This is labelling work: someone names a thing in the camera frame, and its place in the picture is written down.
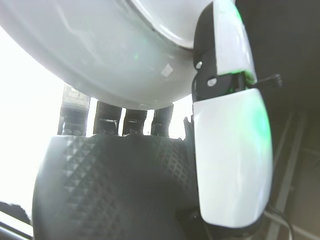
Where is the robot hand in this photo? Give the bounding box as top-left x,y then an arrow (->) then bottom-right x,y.
31,0 -> 284,240

